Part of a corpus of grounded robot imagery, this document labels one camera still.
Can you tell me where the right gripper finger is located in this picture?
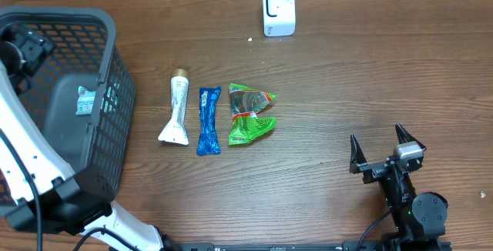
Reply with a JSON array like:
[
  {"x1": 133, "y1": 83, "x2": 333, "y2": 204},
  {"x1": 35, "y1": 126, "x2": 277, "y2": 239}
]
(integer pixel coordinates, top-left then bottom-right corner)
[
  {"x1": 395, "y1": 122, "x2": 426, "y2": 151},
  {"x1": 349, "y1": 134, "x2": 367, "y2": 173}
]

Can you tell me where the teal white snack packet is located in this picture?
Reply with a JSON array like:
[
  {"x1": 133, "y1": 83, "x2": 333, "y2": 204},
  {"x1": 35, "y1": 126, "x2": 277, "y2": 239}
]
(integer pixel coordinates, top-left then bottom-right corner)
[{"x1": 75, "y1": 86, "x2": 119, "y2": 115}]

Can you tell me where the green clear snack bag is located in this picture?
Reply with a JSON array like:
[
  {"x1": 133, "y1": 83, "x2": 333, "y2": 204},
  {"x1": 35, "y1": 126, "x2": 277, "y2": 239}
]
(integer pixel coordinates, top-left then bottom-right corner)
[{"x1": 228, "y1": 83, "x2": 277, "y2": 146}]

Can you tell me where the blue snack packet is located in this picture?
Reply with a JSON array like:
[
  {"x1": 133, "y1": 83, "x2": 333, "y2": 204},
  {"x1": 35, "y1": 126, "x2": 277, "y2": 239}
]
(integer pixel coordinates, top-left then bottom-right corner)
[{"x1": 196, "y1": 86, "x2": 222, "y2": 156}]

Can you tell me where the white tube with gold cap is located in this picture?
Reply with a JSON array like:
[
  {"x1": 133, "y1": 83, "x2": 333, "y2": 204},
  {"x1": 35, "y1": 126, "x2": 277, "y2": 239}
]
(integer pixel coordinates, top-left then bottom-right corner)
[{"x1": 158, "y1": 69, "x2": 189, "y2": 146}]

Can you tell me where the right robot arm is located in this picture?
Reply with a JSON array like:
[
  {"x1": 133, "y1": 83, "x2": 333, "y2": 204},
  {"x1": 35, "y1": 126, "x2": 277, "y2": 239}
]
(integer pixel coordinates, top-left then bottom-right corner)
[{"x1": 346, "y1": 123, "x2": 451, "y2": 250}]

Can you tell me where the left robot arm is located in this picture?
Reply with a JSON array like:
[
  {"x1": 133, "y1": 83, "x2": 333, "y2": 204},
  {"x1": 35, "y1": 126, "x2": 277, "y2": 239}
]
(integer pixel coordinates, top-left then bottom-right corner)
[{"x1": 1, "y1": 22, "x2": 176, "y2": 250}]

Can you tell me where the white barcode scanner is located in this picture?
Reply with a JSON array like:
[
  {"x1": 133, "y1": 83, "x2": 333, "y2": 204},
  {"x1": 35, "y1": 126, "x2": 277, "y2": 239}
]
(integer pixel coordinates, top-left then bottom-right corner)
[{"x1": 262, "y1": 0, "x2": 296, "y2": 37}]

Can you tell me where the grey plastic mesh basket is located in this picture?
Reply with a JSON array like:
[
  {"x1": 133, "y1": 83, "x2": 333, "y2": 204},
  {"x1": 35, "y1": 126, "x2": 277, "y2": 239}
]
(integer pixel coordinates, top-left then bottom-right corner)
[{"x1": 1, "y1": 6, "x2": 136, "y2": 204}]

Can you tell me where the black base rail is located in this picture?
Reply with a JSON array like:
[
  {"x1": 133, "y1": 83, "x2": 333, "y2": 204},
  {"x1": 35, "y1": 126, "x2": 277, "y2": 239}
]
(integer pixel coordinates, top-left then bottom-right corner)
[{"x1": 171, "y1": 241, "x2": 452, "y2": 251}]

